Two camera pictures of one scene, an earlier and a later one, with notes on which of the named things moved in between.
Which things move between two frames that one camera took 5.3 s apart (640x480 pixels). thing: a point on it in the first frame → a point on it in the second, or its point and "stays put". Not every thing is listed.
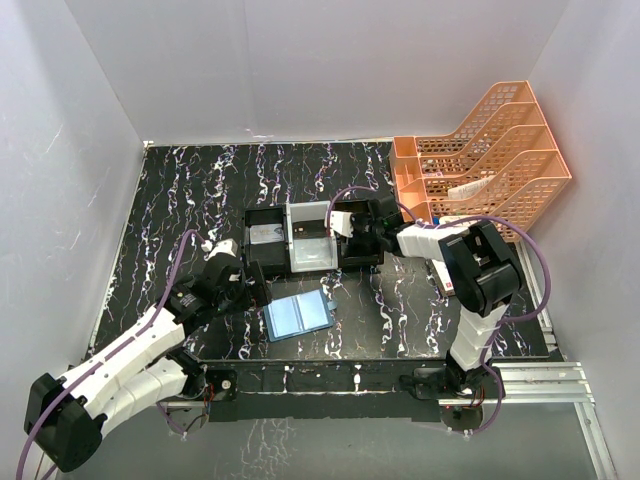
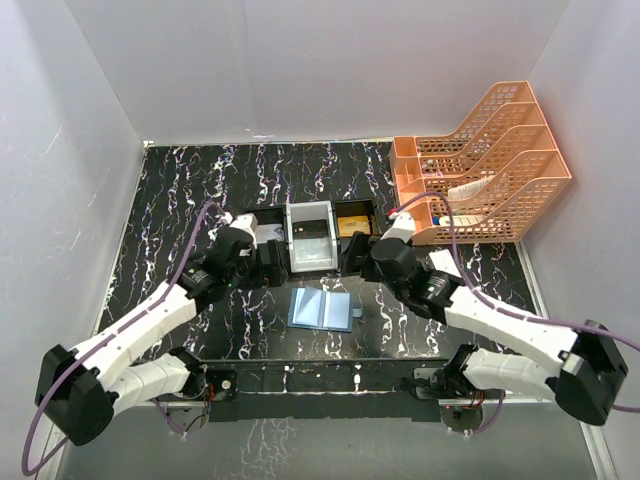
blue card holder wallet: [298, 314] → [315, 309]
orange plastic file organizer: [500, 167] stays put
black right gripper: [355, 218] → [359, 247]
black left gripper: [261, 293] → [272, 273]
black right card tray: [365, 249] stays put
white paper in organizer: [468, 189] stays put
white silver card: [266, 233] stays put
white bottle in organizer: [447, 219] stays put
